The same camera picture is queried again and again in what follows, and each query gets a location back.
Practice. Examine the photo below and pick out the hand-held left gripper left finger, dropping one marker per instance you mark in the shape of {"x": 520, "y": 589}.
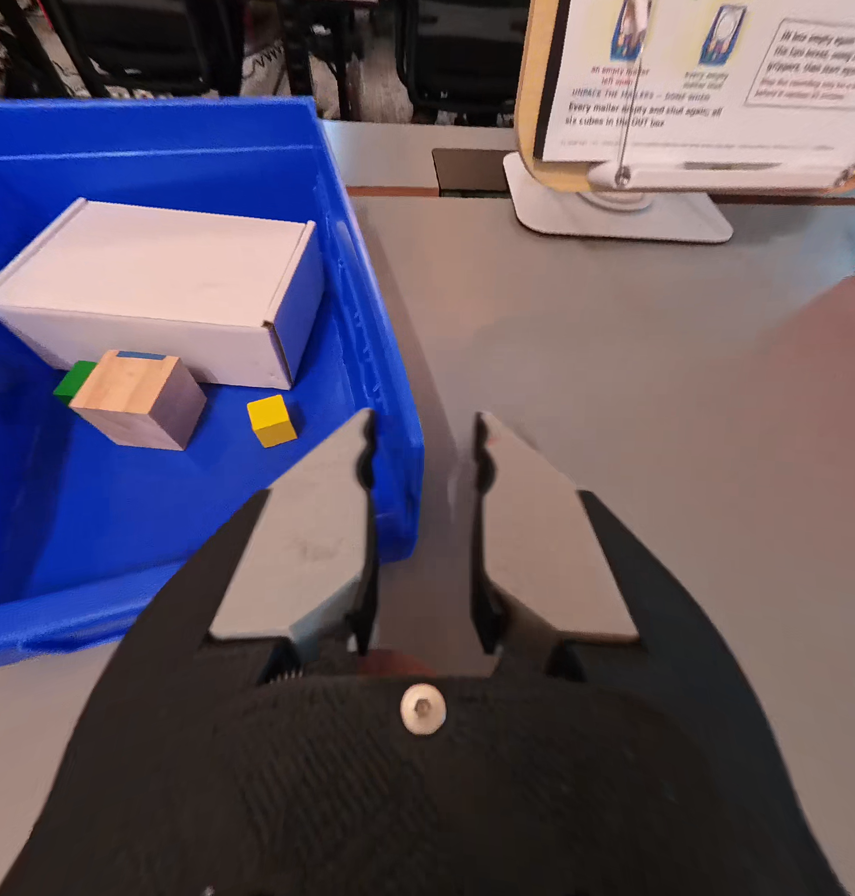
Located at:
{"x": 294, "y": 560}

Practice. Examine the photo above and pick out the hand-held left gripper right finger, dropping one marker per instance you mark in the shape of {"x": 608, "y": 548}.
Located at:
{"x": 546, "y": 560}

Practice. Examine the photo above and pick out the yellow wooden cube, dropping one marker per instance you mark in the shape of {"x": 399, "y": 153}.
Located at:
{"x": 270, "y": 420}

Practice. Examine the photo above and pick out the blue plastic bin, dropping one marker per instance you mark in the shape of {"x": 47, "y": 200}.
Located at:
{"x": 154, "y": 518}

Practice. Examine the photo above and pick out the large wooden cube blue face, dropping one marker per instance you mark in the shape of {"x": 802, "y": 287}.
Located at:
{"x": 133, "y": 399}

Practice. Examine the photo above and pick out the green wooden cube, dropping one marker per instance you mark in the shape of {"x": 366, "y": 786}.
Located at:
{"x": 74, "y": 383}

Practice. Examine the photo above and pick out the white cardboard mailer box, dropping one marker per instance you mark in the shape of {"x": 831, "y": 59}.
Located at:
{"x": 154, "y": 266}

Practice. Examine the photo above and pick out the instruction sheet on stand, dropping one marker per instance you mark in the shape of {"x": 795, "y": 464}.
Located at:
{"x": 529, "y": 84}

